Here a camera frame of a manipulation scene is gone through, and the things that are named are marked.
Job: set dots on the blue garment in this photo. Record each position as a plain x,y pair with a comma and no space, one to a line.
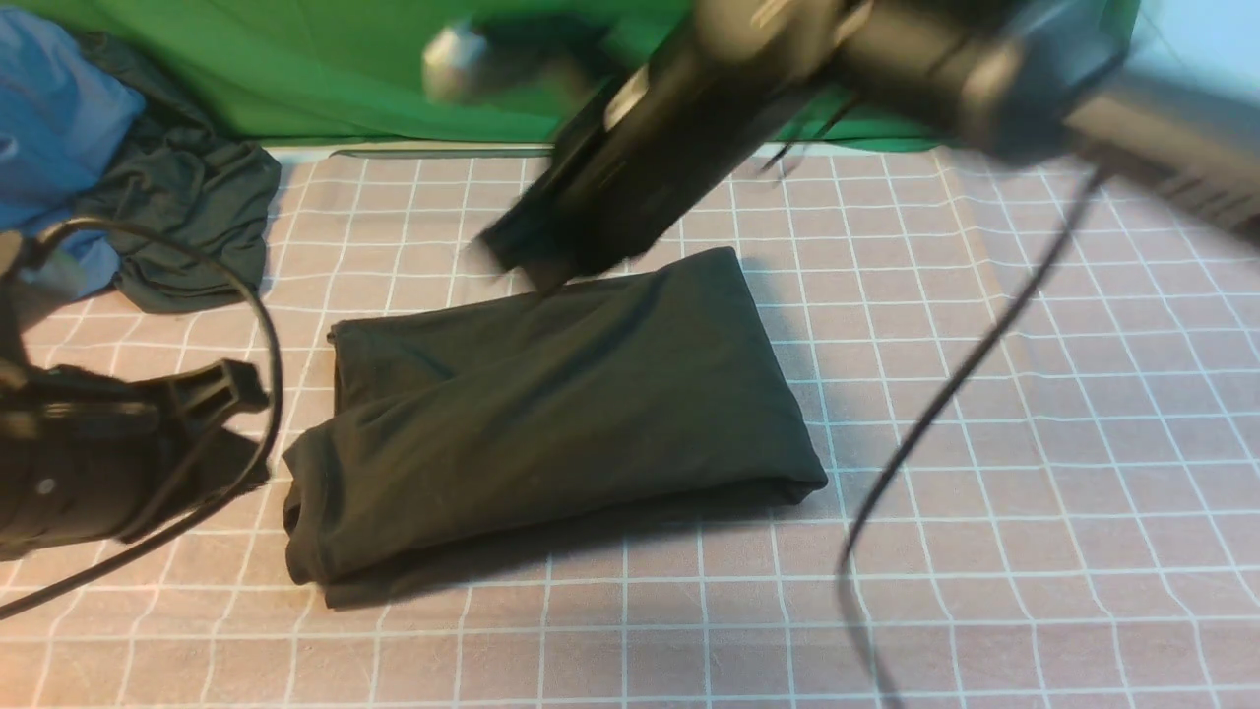
62,121

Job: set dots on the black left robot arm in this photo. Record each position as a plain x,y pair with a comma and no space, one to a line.
24,303

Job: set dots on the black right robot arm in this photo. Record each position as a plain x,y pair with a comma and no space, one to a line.
1049,83

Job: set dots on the green backdrop cloth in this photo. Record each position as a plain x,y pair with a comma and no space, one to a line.
336,73

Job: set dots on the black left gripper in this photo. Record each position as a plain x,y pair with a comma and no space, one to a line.
86,457

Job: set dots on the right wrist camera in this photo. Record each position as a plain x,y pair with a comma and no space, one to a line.
473,61

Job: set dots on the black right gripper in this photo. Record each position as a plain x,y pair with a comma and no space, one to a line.
634,161

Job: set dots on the crumpled dark gray garment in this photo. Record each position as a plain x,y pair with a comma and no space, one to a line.
178,173

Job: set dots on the pink grid tablecloth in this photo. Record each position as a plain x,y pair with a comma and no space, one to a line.
1080,531

